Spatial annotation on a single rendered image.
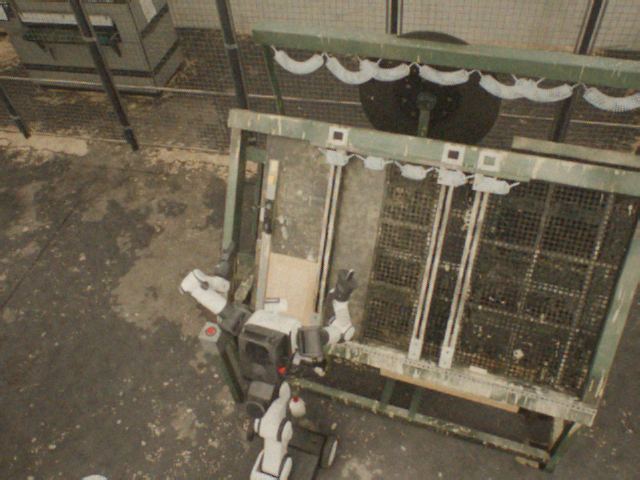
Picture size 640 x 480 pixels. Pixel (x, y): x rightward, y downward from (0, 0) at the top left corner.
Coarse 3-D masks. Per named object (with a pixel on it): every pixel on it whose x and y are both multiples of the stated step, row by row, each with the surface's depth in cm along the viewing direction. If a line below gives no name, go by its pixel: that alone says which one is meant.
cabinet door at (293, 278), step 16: (272, 256) 325; (288, 256) 321; (272, 272) 327; (288, 272) 324; (304, 272) 321; (272, 288) 330; (288, 288) 327; (304, 288) 323; (288, 304) 329; (304, 304) 326; (304, 320) 328
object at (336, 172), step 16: (336, 128) 284; (336, 144) 286; (336, 176) 295; (336, 192) 296; (336, 208) 300; (320, 256) 309; (320, 272) 312; (320, 288) 318; (320, 304) 316; (320, 320) 319
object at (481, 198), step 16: (480, 160) 264; (496, 160) 262; (480, 176) 266; (480, 192) 272; (480, 208) 276; (480, 224) 275; (464, 256) 282; (464, 272) 288; (464, 288) 286; (448, 336) 296; (448, 352) 297
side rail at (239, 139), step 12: (240, 132) 309; (240, 144) 311; (240, 156) 314; (240, 168) 318; (228, 180) 318; (240, 180) 321; (228, 192) 320; (240, 192) 325; (228, 204) 322; (240, 204) 328; (228, 216) 324; (240, 216) 332; (228, 228) 326; (240, 228) 335; (228, 240) 328; (228, 300) 341
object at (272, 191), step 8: (272, 160) 308; (272, 192) 312; (272, 224) 318; (264, 232) 320; (272, 232) 321; (264, 240) 321; (272, 240) 324; (264, 248) 323; (264, 256) 324; (264, 264) 325; (264, 272) 327; (264, 280) 328; (264, 288) 329; (264, 296) 331; (256, 304) 334
